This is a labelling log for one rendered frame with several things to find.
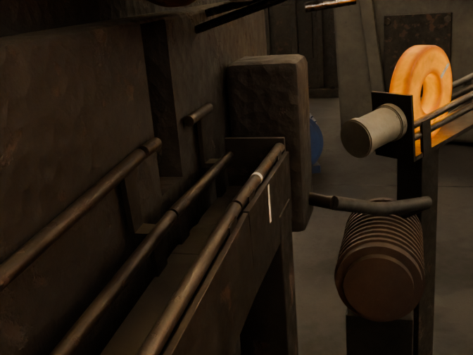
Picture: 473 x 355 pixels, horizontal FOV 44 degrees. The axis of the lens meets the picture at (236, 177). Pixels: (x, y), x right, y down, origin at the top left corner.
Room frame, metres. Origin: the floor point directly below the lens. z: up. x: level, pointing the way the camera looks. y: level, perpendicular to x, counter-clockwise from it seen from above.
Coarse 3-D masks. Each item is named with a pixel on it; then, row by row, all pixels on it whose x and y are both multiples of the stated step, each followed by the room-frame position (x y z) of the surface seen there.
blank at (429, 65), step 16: (416, 48) 0.93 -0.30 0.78; (432, 48) 0.93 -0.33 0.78; (400, 64) 0.91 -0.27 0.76; (416, 64) 0.89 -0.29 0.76; (432, 64) 0.93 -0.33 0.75; (448, 64) 0.97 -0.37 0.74; (400, 80) 0.89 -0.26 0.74; (416, 80) 0.89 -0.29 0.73; (432, 80) 0.95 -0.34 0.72; (448, 80) 0.97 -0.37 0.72; (416, 96) 0.89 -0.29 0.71; (432, 96) 0.96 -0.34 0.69; (448, 96) 0.97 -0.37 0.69; (416, 112) 0.89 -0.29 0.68; (416, 128) 0.89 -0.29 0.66
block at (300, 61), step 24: (240, 72) 0.76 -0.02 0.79; (264, 72) 0.75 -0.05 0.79; (288, 72) 0.74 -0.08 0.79; (240, 96) 0.76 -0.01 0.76; (264, 96) 0.75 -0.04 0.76; (288, 96) 0.74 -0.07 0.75; (240, 120) 0.76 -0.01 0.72; (264, 120) 0.75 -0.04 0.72; (288, 120) 0.74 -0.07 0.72; (288, 144) 0.74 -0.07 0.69
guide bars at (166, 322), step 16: (272, 160) 0.61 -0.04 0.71; (256, 176) 0.55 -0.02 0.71; (240, 192) 0.50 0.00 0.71; (240, 208) 0.47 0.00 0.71; (224, 224) 0.44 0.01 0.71; (208, 240) 0.41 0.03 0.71; (224, 240) 0.43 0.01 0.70; (208, 256) 0.39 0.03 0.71; (192, 272) 0.37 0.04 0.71; (208, 272) 0.40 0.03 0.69; (192, 288) 0.35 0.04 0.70; (176, 304) 0.33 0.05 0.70; (160, 320) 0.32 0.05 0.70; (176, 320) 0.32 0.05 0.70; (160, 336) 0.30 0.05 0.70; (144, 352) 0.29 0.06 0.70; (160, 352) 0.31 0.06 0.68
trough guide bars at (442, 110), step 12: (456, 84) 1.05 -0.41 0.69; (468, 84) 1.09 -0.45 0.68; (456, 96) 1.05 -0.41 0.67; (468, 96) 0.96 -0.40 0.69; (444, 108) 0.92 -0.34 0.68; (468, 108) 0.96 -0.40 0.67; (420, 120) 0.88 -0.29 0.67; (444, 120) 0.92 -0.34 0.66; (420, 132) 0.88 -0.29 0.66; (420, 144) 0.88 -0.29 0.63
